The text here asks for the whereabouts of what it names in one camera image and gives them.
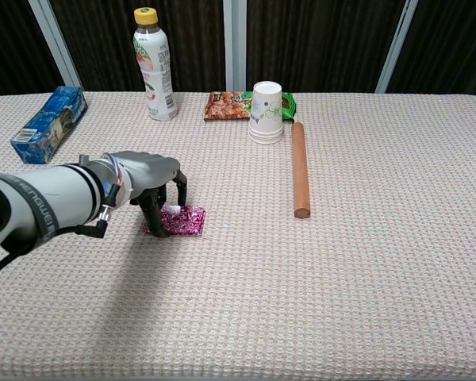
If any blue cardboard box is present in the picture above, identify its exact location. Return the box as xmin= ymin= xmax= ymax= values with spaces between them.
xmin=10 ymin=86 xmax=89 ymax=165

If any grey partition post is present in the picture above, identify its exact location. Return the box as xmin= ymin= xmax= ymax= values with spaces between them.
xmin=374 ymin=0 xmax=418 ymax=94
xmin=221 ymin=0 xmax=248 ymax=93
xmin=26 ymin=0 xmax=83 ymax=93

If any wooden rolling pin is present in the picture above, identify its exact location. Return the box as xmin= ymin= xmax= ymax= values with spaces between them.
xmin=291 ymin=121 xmax=311 ymax=219

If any white paper cup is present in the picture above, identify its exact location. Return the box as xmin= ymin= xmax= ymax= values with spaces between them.
xmin=248 ymin=81 xmax=283 ymax=144

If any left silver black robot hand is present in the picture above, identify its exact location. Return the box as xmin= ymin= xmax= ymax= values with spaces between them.
xmin=113 ymin=150 xmax=189 ymax=238

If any pink woven tablecloth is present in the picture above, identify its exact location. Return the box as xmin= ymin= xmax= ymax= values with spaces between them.
xmin=0 ymin=90 xmax=476 ymax=381

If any dark curtain partition panel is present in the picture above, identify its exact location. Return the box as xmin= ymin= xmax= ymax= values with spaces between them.
xmin=49 ymin=0 xmax=228 ymax=93
xmin=0 ymin=0 xmax=67 ymax=104
xmin=386 ymin=0 xmax=476 ymax=96
xmin=245 ymin=0 xmax=404 ymax=94

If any yellow-capped drink bottle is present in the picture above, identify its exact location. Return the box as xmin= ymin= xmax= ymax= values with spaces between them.
xmin=132 ymin=7 xmax=179 ymax=121

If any orange green snack bag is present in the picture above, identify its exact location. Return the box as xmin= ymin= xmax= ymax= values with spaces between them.
xmin=203 ymin=90 xmax=298 ymax=123

